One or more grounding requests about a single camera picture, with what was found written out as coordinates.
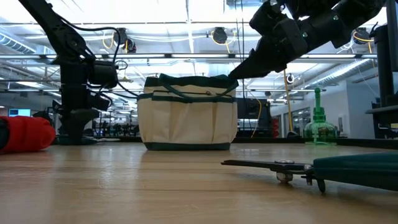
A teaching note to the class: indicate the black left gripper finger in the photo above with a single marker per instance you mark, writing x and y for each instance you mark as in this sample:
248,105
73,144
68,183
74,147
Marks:
71,132
81,132

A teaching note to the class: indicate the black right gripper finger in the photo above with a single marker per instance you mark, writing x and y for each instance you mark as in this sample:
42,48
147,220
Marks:
252,70

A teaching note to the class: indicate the red black garden glove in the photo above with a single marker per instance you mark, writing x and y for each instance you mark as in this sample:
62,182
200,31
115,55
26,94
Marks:
28,133

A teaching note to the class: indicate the cream green canvas gardening bag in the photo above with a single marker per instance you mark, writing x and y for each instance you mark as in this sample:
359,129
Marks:
186,124

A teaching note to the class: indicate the green spray bottle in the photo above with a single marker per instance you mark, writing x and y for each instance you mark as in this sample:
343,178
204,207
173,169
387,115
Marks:
320,129

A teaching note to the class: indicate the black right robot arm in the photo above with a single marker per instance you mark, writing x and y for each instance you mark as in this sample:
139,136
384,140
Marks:
342,18

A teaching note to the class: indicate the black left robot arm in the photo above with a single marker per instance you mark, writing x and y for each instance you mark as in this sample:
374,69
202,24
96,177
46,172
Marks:
74,74

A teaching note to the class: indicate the background workstation frames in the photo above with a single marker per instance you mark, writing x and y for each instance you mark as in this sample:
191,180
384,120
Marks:
121,127

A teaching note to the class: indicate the black background cabinet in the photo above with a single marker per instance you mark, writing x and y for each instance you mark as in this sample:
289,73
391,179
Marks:
248,118

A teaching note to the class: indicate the blue background screen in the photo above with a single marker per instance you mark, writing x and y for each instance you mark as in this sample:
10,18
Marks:
19,112

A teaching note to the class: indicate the black computer monitor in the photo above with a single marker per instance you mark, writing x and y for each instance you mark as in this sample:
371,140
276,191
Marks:
392,46

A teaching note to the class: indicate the gray desk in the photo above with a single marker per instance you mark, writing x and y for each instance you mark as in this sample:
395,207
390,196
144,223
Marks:
385,116

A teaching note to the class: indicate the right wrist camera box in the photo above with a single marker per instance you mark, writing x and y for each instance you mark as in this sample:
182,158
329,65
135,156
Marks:
264,18

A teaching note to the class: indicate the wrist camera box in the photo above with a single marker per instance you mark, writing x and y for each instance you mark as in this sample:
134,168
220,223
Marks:
264,18
104,74

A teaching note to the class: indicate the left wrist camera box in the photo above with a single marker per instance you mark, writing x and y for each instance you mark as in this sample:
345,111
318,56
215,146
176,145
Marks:
104,74

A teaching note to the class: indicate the black table frame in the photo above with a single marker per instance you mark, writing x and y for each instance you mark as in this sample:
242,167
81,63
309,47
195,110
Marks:
357,142

